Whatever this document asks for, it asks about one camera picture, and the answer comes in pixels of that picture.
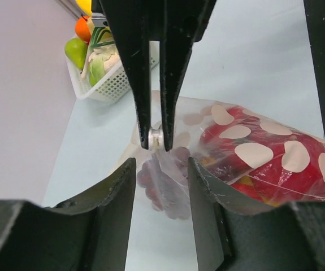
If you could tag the white cauliflower toy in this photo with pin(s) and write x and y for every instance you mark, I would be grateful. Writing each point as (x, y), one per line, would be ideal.
(99, 60)

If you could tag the dark purple grape bunch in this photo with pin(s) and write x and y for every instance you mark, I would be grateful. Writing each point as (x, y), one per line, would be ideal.
(164, 178)

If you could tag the orange tangerine toy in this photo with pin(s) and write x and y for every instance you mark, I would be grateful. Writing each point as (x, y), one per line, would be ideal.
(82, 30)

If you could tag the yellow banana bunch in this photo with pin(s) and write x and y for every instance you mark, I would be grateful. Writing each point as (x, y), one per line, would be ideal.
(85, 6)

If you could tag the clear zip top bag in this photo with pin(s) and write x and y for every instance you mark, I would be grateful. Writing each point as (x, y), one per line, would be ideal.
(193, 116)

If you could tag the white plastic food basket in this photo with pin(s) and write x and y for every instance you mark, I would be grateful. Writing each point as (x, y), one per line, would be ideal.
(110, 88)

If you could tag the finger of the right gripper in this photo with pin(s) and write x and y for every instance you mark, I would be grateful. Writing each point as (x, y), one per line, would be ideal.
(129, 24)
(184, 23)

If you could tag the green pear toy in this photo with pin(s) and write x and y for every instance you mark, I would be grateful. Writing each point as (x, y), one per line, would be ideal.
(75, 50)

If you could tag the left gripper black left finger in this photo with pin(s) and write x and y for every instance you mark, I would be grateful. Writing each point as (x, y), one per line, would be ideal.
(89, 231)

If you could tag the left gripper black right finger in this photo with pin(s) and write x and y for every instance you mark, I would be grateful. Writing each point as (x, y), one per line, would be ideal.
(235, 232)

